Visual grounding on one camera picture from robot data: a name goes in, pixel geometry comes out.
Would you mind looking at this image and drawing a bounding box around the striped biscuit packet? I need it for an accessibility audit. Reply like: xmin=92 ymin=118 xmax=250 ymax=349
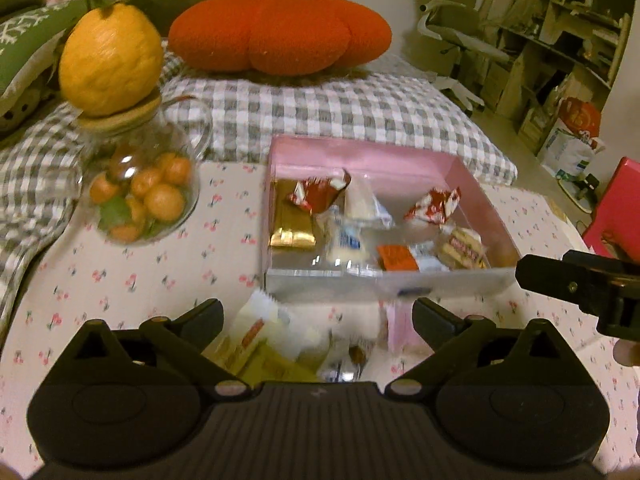
xmin=437 ymin=226 xmax=491 ymax=269

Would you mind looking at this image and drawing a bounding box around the pink snack packet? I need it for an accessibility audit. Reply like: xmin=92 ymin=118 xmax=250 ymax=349
xmin=385 ymin=302 xmax=437 ymax=357

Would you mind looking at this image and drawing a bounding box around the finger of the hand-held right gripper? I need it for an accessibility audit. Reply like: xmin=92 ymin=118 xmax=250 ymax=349
xmin=515 ymin=250 xmax=640 ymax=311

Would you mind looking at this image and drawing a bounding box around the brown plush toy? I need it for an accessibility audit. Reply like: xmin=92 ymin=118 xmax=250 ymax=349
xmin=0 ymin=85 xmax=52 ymax=134

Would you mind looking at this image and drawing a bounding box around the green snowflake pillow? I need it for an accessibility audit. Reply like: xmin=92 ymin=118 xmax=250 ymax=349
xmin=0 ymin=0 xmax=101 ymax=112

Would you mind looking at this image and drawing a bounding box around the pink cardboard box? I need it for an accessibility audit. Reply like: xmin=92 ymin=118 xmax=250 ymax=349
xmin=262 ymin=135 xmax=522 ymax=302

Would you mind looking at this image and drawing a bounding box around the red white paper bag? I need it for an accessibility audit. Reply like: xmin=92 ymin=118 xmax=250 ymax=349
xmin=537 ymin=96 xmax=607 ymax=182

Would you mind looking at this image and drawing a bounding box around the red plastic chair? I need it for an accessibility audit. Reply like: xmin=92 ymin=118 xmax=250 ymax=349
xmin=581 ymin=156 xmax=640 ymax=261

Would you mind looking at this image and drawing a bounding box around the large yellow citrus fruit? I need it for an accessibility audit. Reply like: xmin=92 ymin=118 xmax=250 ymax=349
xmin=58 ymin=2 xmax=164 ymax=119

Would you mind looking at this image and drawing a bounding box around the person's right hand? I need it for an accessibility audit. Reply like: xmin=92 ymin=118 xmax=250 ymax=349
xmin=613 ymin=340 xmax=640 ymax=368

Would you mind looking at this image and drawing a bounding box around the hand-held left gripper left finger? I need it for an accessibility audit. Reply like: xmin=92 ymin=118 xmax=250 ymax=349
xmin=42 ymin=298 xmax=251 ymax=400

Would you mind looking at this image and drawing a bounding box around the white blue cookie packet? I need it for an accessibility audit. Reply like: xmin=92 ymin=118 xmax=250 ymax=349
xmin=411 ymin=242 xmax=451 ymax=272

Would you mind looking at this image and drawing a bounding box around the floral tablecloth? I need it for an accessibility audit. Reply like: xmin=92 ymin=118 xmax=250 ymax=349
xmin=0 ymin=160 xmax=640 ymax=480

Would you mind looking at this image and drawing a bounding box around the white orange snack packet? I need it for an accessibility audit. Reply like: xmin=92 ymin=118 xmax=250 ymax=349
xmin=201 ymin=291 xmax=282 ymax=377

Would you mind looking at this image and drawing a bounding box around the yellow snack packet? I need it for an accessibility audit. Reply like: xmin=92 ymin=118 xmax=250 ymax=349
xmin=240 ymin=341 xmax=321 ymax=387

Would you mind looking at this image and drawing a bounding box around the glass jar of small oranges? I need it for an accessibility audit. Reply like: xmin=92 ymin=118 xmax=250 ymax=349
xmin=81 ymin=95 xmax=213 ymax=247

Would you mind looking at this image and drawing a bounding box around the clear packet with white snack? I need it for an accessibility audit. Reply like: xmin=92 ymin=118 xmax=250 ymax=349
xmin=344 ymin=174 xmax=394 ymax=232

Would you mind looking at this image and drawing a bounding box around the white office chair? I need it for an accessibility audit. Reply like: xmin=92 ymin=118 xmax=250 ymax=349
xmin=416 ymin=0 xmax=512 ymax=112

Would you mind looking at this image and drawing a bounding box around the orange pumpkin cushion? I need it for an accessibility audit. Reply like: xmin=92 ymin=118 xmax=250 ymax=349
xmin=167 ymin=0 xmax=394 ymax=79

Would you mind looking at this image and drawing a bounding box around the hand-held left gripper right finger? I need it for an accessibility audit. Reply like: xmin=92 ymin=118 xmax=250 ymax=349
xmin=385 ymin=297 xmax=596 ymax=398

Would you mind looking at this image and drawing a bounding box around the red white candy packet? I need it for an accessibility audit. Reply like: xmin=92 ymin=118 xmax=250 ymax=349
xmin=403 ymin=186 xmax=462 ymax=225
xmin=287 ymin=170 xmax=353 ymax=214

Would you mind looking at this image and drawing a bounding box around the gold foil snack packet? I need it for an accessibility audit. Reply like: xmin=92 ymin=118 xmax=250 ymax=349
xmin=268 ymin=179 xmax=318 ymax=252

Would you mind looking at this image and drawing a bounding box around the cluttered storage shelf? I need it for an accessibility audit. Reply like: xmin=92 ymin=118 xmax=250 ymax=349
xmin=479 ymin=0 xmax=632 ymax=147

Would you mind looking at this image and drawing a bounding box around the white blue snack packet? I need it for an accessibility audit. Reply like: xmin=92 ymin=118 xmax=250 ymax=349
xmin=320 ymin=212 xmax=374 ymax=267

